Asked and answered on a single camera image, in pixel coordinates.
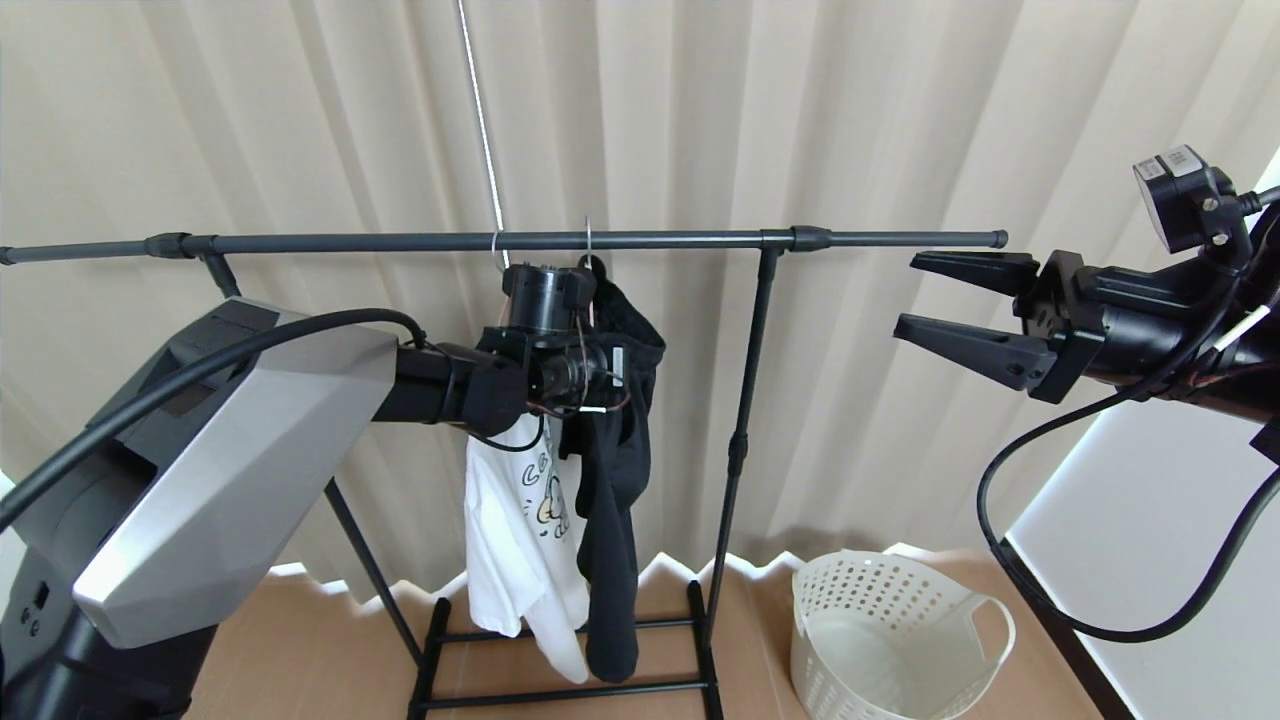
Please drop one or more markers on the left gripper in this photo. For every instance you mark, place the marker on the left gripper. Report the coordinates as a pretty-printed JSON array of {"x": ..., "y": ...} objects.
[{"x": 590, "y": 372}]

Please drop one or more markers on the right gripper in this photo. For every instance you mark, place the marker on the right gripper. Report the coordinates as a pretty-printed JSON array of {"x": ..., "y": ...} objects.
[{"x": 1130, "y": 320}]

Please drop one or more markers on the black garment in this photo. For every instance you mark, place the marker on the black garment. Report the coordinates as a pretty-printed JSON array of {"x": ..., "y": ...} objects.
[{"x": 615, "y": 500}]

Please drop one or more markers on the pink clothes hanger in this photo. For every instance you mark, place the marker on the pink clothes hanger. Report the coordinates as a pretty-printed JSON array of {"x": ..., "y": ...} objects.
[
  {"x": 588, "y": 240},
  {"x": 495, "y": 250}
]

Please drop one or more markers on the white printed t-shirt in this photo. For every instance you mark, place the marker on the white printed t-shirt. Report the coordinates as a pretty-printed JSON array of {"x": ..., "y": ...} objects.
[{"x": 510, "y": 560}]

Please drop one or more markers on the black clothes rack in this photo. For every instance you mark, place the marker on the black clothes rack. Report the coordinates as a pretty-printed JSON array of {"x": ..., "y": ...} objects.
[{"x": 350, "y": 242}]

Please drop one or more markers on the white laundry basket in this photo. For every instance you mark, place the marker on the white laundry basket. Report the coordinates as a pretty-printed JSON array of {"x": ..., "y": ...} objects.
[{"x": 890, "y": 660}]

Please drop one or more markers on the beige curtain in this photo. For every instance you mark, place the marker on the beige curtain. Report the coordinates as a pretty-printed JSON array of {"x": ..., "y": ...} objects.
[{"x": 900, "y": 120}]

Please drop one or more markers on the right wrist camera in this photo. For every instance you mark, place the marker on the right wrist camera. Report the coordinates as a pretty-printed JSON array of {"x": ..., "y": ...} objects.
[{"x": 1185, "y": 200}]

